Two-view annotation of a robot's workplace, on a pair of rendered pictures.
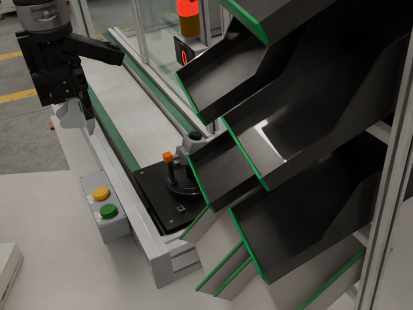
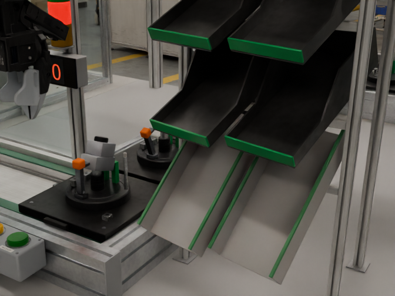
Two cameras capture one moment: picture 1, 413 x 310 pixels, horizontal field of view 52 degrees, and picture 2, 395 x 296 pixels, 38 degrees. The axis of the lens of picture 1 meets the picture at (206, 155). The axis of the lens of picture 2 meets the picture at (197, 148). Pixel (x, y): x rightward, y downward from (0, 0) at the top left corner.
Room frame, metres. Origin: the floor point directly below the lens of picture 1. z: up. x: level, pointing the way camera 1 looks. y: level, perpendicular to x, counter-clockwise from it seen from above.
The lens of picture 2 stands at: (-0.22, 0.52, 1.54)
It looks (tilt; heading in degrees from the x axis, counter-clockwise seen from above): 22 degrees down; 324
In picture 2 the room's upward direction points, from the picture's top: 1 degrees clockwise
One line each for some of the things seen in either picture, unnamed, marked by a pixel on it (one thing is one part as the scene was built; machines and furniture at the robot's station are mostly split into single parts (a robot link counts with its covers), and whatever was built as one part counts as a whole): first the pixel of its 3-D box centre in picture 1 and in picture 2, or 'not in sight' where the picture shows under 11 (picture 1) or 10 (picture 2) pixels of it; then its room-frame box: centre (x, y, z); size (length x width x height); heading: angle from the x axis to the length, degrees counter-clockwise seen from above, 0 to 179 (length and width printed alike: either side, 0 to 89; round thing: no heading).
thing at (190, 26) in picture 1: (190, 23); (61, 34); (1.02, 0.00, 1.28); 0.05 x 0.05 x 0.05
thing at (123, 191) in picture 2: (192, 178); (97, 192); (0.80, 0.04, 0.98); 0.14 x 0.14 x 0.02
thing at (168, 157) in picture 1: (173, 165); (82, 175); (0.79, 0.08, 1.04); 0.04 x 0.02 x 0.08; 112
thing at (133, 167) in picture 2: not in sight; (164, 142); (0.90, -0.20, 1.01); 0.24 x 0.24 x 0.13; 22
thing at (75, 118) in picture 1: (76, 120); (27, 96); (0.66, 0.22, 1.27); 0.06 x 0.03 x 0.09; 113
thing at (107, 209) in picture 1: (108, 211); (17, 241); (0.73, 0.24, 0.96); 0.04 x 0.04 x 0.02
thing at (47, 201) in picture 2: (193, 183); (98, 199); (0.80, 0.04, 0.96); 0.24 x 0.24 x 0.02; 22
